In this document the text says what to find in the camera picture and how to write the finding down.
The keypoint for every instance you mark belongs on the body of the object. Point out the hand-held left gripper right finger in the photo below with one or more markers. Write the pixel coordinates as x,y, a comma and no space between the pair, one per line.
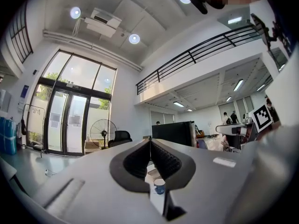
210,178

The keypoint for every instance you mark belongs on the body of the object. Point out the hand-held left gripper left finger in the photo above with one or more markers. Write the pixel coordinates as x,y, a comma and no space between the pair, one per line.
93,188

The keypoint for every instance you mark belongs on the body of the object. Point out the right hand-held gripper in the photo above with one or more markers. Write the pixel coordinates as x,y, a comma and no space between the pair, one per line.
262,119

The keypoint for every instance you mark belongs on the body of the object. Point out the white and blue cup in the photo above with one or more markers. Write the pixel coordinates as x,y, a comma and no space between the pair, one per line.
159,187

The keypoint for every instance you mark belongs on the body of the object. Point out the long ceiling light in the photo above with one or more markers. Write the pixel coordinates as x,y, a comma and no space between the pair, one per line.
178,104
228,99
234,20
238,85

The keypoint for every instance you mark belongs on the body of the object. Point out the cardboard box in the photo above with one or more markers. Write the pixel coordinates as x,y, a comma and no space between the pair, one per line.
92,146

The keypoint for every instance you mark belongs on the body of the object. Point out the white shallow tray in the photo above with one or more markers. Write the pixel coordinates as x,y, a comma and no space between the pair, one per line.
154,172

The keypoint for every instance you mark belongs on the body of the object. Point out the black standing fan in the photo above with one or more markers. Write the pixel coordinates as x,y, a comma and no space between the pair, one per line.
103,132

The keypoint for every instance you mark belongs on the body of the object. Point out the black office chair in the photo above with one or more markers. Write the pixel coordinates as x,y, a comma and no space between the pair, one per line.
121,136

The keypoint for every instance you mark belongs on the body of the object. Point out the black balcony railing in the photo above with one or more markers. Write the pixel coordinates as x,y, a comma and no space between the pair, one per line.
198,52

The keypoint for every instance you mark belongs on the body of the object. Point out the black framed glass door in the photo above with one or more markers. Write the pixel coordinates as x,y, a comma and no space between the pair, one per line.
70,106

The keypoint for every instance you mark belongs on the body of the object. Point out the black clothes rack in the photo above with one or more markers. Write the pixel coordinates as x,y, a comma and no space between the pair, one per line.
25,125

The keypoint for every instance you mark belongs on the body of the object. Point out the blue wrapped package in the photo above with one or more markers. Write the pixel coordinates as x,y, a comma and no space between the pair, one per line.
7,135

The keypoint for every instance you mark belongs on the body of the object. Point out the black equipment stand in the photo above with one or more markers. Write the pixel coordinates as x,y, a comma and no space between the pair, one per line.
271,32

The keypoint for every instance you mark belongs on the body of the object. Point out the white ceiling pipes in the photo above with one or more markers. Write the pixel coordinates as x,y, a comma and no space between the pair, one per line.
93,46

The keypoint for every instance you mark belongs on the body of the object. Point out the white ceiling air conditioner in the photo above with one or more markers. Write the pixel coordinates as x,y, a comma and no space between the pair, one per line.
102,21

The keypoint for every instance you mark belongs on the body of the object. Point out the black gridded window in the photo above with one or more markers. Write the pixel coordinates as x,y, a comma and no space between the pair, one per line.
20,35

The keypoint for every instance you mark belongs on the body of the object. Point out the blue wall poster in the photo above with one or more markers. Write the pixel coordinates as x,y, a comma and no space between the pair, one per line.
24,97

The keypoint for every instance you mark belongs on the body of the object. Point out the black head-worn camera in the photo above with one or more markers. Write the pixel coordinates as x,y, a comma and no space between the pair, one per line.
198,1

